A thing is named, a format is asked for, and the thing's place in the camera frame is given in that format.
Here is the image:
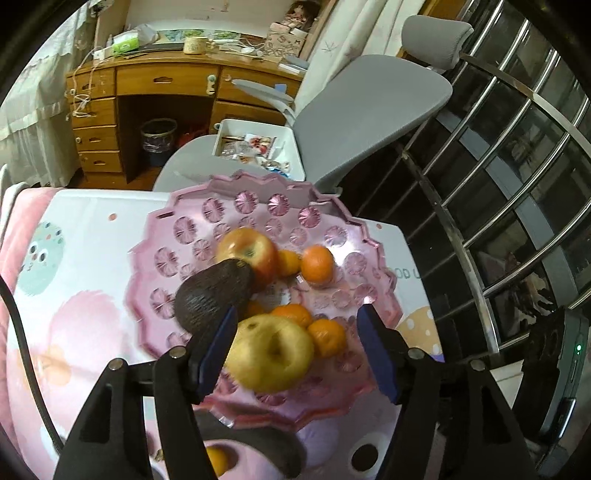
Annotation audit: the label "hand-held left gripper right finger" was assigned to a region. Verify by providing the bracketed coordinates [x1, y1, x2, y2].
[357, 304, 539, 480]

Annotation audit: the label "grey office chair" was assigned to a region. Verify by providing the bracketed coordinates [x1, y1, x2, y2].
[152, 14, 474, 192]

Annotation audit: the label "red apple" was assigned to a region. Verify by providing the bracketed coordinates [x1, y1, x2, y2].
[216, 227, 280, 291]

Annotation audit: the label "white lace cover cloth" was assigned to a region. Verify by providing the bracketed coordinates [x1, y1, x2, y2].
[0, 28, 88, 185]

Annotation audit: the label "dark trash bin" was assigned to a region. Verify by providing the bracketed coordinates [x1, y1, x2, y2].
[140, 119, 178, 168]

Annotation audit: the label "small orange tangerine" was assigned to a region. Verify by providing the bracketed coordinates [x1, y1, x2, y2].
[205, 445, 229, 478]
[307, 319, 347, 358]
[277, 249, 303, 277]
[301, 246, 335, 284]
[270, 304, 314, 329]

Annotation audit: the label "dark avocado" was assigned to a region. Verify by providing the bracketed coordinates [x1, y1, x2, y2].
[174, 259, 256, 334]

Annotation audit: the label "white flower print curtain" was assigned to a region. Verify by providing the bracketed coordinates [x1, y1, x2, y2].
[295, 0, 435, 93]

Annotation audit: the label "wooden desk with drawers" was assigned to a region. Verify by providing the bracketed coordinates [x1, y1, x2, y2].
[65, 28, 319, 188]

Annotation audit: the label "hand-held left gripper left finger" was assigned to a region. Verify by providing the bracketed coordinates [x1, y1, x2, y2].
[53, 305, 239, 480]

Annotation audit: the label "metal window bars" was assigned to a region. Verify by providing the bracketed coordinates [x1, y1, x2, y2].
[397, 0, 591, 361]

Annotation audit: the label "white storage box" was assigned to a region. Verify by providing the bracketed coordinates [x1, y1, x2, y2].
[211, 119, 306, 182]

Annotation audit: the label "printed white gift box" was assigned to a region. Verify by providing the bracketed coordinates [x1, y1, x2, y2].
[263, 23, 308, 56]

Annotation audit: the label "black cable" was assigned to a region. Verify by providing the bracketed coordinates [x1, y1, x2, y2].
[0, 277, 65, 457]

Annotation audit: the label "assorted snack packets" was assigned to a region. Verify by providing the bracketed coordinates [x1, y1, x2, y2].
[219, 134, 291, 174]

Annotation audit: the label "pink blanket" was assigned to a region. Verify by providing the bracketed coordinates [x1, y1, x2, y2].
[0, 182, 56, 259]

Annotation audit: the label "white charging cables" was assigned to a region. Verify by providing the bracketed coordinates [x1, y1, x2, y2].
[67, 46, 105, 123]

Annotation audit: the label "yellow green apple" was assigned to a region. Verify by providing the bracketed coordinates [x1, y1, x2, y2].
[225, 315, 315, 394]

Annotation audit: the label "cream mug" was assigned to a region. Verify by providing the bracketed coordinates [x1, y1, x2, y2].
[183, 37, 215, 55]

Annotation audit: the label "pink plastic fruit bowl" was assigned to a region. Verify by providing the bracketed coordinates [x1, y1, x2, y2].
[127, 171, 419, 435]

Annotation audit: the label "cartoon printed tablecloth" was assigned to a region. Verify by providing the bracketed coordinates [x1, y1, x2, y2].
[0, 187, 444, 480]

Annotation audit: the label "doll figure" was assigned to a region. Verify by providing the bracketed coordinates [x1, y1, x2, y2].
[284, 0, 321, 28]

